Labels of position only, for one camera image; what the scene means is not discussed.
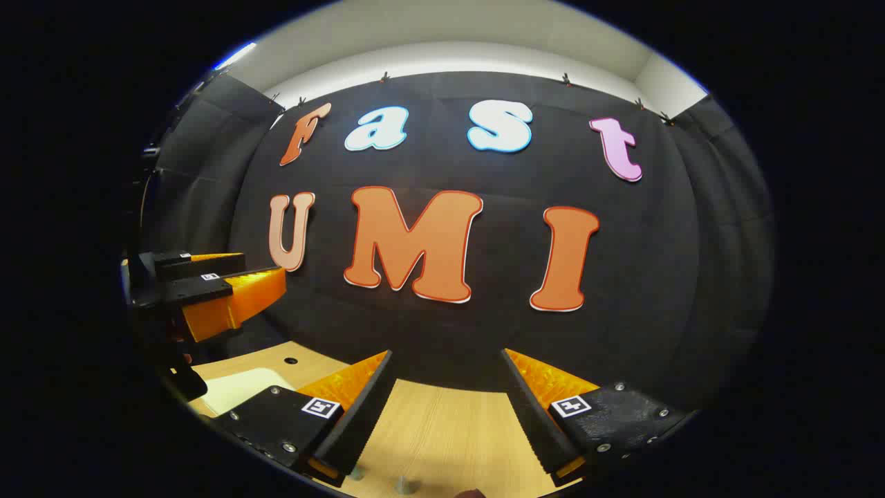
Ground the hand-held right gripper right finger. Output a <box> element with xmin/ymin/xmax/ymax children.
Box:
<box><xmin>499</xmin><ymin>348</ymin><xmax>699</xmax><ymax>488</ymax></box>

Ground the pale yellow small suitcase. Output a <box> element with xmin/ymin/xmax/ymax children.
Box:
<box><xmin>196</xmin><ymin>367</ymin><xmax>299</xmax><ymax>417</ymax></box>

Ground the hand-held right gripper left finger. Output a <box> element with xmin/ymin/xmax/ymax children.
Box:
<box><xmin>211</xmin><ymin>349</ymin><xmax>399</xmax><ymax>488</ymax></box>

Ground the black backdrop cloth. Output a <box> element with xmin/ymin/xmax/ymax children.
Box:
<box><xmin>128</xmin><ymin>69</ymin><xmax>776</xmax><ymax>416</ymax></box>

